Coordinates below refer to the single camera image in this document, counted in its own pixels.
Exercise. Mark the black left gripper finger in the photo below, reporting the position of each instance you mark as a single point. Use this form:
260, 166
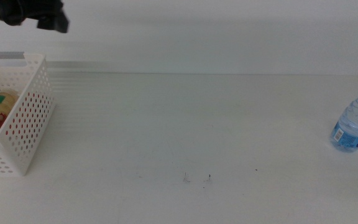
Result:
53, 23

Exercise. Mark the clear water bottle blue cap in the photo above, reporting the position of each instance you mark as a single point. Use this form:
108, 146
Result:
353, 124

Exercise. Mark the white perforated plastic basket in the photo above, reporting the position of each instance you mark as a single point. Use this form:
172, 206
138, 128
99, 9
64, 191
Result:
26, 140

